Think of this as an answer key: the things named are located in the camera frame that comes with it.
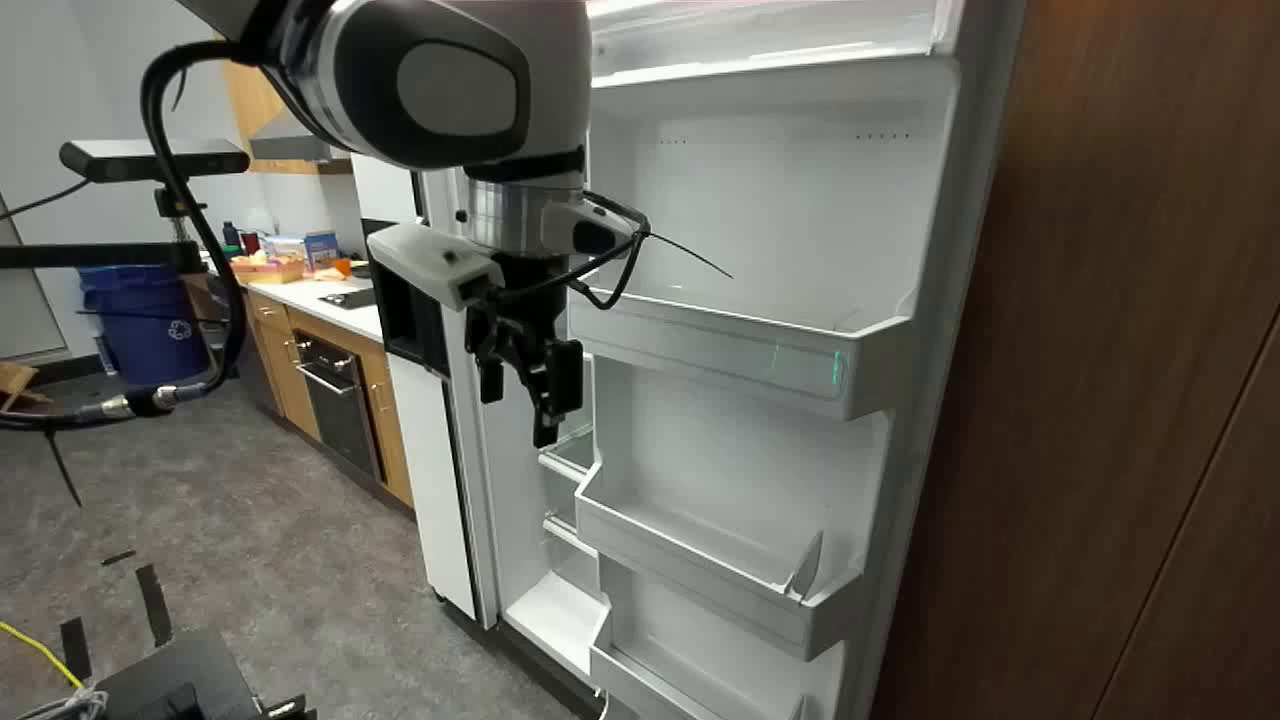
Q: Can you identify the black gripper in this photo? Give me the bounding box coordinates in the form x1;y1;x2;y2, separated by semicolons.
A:
461;279;586;453

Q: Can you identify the clear white shelf cover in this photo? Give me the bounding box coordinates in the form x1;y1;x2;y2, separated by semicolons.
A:
582;0;971;93

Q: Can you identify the glass fridge shelf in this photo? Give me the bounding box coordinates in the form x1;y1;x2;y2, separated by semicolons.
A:
537;431;599;486

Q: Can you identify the white freezer door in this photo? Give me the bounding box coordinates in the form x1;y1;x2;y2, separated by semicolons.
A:
349;151;479;624

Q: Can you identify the white fridge body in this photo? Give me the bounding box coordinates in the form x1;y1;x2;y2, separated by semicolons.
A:
413;165;617;689

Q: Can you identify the large white door bin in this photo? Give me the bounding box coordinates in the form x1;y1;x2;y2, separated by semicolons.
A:
569;284;922;425

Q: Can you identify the white door bin with divider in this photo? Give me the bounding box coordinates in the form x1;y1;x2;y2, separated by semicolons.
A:
572;454;873;658

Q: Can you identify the white fridge door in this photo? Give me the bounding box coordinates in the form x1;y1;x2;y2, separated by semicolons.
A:
562;0;1030;720

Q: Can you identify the low white door bin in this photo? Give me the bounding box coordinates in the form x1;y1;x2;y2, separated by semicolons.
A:
586;604;851;720

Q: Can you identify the black ice water dispenser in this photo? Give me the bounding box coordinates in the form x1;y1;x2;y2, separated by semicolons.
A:
370;257;450;381

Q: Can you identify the black built-in oven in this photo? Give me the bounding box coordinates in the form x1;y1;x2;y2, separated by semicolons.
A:
293;331;389;486

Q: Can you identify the blue box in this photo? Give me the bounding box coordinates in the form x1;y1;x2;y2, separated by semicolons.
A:
300;227;344;271

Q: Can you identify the wooden kitchen base cabinet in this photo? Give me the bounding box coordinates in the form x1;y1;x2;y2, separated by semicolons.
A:
234;271;421;513

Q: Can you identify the steel range hood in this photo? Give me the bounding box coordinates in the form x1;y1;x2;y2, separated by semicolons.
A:
242;121;355;178

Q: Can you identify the blue recycling bin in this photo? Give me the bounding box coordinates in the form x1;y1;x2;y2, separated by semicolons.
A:
77;261;217;389

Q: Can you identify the black robot cart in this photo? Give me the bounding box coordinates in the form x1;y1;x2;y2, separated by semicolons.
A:
57;559;318;720

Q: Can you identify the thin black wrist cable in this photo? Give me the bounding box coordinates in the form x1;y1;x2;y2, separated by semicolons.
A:
499;187;737;317

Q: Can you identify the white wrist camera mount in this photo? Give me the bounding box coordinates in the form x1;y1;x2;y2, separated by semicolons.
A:
364;217;508;311

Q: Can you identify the thick black cable hose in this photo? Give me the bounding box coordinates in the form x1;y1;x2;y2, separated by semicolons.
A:
0;34;293;431

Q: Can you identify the wooden wall cabinet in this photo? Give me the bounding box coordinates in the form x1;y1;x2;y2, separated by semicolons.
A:
220;57;325;168

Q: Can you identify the black stereo camera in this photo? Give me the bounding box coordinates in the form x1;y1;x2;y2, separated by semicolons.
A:
57;135;252;187

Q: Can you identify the black camera stand bar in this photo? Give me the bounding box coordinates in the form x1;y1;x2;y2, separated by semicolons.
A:
0;178;213;271

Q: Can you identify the yellow cable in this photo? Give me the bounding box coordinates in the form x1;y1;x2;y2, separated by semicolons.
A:
0;617;99;709

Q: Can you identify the dark wooden wall panel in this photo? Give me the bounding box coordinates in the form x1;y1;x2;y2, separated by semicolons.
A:
873;0;1280;720

